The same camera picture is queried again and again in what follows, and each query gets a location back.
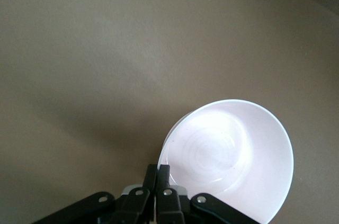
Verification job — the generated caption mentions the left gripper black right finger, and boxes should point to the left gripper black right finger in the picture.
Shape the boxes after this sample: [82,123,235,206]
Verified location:
[155,164,259,224]

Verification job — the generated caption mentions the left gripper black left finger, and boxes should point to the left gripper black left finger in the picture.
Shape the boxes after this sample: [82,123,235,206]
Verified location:
[31,164,158,224]

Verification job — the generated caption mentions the pink bowl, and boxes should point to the pink bowl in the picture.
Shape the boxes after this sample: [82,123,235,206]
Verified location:
[157,98,295,224]

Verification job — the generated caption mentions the brown table cover sheet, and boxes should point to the brown table cover sheet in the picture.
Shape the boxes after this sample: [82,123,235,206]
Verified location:
[0,0,339,224]

